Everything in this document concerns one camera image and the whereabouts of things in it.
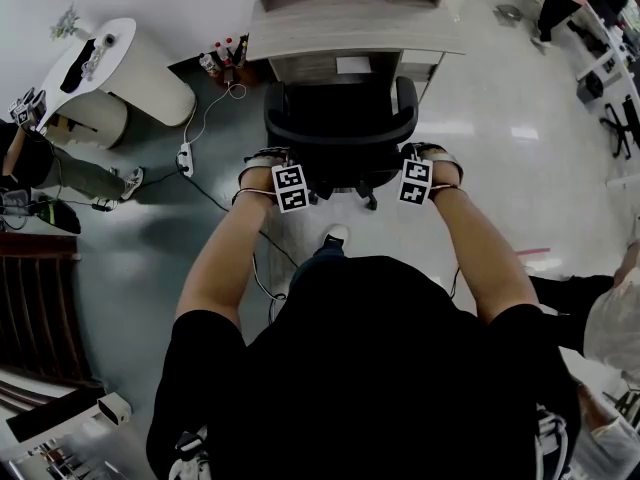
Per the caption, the person's left hand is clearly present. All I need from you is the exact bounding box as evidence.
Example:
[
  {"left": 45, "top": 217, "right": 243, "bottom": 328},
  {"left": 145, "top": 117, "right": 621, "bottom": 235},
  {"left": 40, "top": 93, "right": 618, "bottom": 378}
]
[{"left": 238, "top": 164, "right": 276, "bottom": 193}]

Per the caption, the white long table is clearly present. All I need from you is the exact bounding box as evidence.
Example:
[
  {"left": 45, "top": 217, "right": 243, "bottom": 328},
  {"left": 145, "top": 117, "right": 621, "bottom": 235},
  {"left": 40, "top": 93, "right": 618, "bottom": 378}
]
[{"left": 573, "top": 0, "right": 640, "bottom": 190}]

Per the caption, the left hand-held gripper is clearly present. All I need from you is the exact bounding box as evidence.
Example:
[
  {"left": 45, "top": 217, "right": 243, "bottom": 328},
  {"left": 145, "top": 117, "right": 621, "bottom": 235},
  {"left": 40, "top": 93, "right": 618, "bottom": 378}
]
[{"left": 242, "top": 146, "right": 312, "bottom": 215}]

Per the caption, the person's right hand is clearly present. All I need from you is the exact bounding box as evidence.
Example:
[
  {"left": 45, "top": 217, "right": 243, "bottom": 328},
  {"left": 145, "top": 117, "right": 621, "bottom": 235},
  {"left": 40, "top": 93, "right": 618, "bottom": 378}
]
[{"left": 429, "top": 161, "right": 465, "bottom": 188}]

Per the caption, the dark brown wooden shelf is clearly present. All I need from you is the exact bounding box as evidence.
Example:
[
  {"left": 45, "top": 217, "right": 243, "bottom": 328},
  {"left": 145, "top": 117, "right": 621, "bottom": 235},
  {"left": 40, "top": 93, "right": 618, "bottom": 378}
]
[{"left": 0, "top": 231, "right": 107, "bottom": 400}]

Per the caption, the black office chair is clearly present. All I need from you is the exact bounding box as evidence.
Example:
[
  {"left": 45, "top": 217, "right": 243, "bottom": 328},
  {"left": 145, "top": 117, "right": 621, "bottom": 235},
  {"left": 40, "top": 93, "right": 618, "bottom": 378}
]
[{"left": 262, "top": 75, "right": 420, "bottom": 212}]

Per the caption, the person's left forearm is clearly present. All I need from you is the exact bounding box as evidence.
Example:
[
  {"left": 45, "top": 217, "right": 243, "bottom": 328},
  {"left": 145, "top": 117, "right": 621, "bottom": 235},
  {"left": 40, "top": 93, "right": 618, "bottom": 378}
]
[{"left": 174, "top": 187, "right": 277, "bottom": 330}]

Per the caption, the white power cable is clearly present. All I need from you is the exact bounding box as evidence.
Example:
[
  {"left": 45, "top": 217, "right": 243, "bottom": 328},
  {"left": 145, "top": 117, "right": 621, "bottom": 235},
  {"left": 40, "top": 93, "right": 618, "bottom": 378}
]
[{"left": 182, "top": 81, "right": 248, "bottom": 147}]

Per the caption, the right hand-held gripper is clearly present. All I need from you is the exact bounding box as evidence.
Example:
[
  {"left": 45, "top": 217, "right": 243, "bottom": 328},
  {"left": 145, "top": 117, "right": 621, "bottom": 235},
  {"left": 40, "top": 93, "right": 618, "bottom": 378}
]
[{"left": 396, "top": 141, "right": 460, "bottom": 206}]

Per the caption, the person's dark trouser leg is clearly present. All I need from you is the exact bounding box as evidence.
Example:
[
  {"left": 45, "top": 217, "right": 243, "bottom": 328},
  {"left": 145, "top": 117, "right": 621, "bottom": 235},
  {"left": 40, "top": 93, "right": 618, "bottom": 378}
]
[{"left": 288, "top": 243, "right": 347, "bottom": 292}]

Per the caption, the black floor cable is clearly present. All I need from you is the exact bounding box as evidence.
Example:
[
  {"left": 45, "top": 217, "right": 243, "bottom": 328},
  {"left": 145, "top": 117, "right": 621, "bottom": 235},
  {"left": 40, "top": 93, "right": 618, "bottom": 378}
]
[{"left": 134, "top": 165, "right": 301, "bottom": 325}]

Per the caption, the black swivel chair base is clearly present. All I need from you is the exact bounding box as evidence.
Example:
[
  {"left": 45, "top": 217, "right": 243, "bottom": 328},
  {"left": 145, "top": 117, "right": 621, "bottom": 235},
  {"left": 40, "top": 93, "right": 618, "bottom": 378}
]
[{"left": 598, "top": 94, "right": 640, "bottom": 161}]

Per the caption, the person's right forearm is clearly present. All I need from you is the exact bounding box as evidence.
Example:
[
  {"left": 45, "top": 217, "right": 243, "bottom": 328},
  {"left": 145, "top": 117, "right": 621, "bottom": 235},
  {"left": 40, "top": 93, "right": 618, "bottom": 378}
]
[{"left": 428, "top": 184, "right": 544, "bottom": 327}]

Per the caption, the person's white shoe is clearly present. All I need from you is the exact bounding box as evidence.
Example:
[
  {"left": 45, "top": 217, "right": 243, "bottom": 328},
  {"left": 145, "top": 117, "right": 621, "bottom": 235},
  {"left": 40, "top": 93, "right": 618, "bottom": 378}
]
[{"left": 323, "top": 223, "right": 351, "bottom": 256}]

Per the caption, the small green plant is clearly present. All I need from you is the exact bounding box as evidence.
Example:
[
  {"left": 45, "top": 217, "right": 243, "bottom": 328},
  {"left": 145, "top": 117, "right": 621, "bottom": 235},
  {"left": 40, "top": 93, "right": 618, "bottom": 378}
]
[{"left": 48, "top": 2, "right": 82, "bottom": 42}]

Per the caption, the person's black shirt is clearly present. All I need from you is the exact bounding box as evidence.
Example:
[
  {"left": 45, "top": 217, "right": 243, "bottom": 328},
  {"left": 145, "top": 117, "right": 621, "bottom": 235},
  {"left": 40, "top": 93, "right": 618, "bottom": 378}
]
[{"left": 144, "top": 254, "right": 584, "bottom": 480}]

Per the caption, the black and white sneaker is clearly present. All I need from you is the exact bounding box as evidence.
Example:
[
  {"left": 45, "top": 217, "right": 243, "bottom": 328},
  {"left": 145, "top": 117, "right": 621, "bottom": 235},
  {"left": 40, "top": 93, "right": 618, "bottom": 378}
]
[
  {"left": 533, "top": 403, "right": 572, "bottom": 480},
  {"left": 168, "top": 424, "right": 212, "bottom": 480}
]

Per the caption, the grey wooden desk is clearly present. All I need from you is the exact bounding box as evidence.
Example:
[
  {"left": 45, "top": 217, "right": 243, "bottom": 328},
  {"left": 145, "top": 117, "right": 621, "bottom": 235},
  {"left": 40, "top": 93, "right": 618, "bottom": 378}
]
[{"left": 244, "top": 0, "right": 469, "bottom": 105}]

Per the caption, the black waste bin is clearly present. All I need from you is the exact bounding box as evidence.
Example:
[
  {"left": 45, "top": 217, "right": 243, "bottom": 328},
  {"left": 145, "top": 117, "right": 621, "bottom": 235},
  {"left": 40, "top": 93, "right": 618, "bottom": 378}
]
[{"left": 576, "top": 71, "right": 607, "bottom": 105}]

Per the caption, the black cloth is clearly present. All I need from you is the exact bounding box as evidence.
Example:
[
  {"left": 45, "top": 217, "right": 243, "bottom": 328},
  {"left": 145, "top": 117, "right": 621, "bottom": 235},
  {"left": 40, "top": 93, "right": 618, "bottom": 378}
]
[{"left": 59, "top": 37, "right": 104, "bottom": 95}]

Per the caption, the black bag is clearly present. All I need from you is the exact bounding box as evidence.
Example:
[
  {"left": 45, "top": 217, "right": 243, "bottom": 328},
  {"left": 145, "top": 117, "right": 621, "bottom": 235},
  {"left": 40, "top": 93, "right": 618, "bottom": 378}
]
[{"left": 28, "top": 196, "right": 83, "bottom": 236}]

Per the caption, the small white box device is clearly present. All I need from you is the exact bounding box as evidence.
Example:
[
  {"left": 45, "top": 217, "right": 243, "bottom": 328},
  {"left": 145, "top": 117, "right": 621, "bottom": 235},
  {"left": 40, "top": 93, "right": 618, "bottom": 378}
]
[{"left": 96, "top": 391, "right": 134, "bottom": 427}]

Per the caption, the white curved counter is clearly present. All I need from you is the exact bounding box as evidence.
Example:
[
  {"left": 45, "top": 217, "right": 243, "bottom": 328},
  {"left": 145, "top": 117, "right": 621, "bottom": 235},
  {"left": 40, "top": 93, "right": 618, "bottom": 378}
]
[{"left": 36, "top": 16, "right": 197, "bottom": 151}]

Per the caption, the white power strip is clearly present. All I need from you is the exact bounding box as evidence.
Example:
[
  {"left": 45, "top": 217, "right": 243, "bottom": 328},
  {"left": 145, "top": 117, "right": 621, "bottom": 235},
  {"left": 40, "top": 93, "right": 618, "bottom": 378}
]
[{"left": 175, "top": 141, "right": 195, "bottom": 179}]

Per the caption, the white paper sheet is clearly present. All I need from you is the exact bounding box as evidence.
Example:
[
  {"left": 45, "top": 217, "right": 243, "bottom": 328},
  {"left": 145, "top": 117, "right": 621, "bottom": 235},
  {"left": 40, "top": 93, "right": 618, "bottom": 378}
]
[{"left": 335, "top": 55, "right": 374, "bottom": 76}]

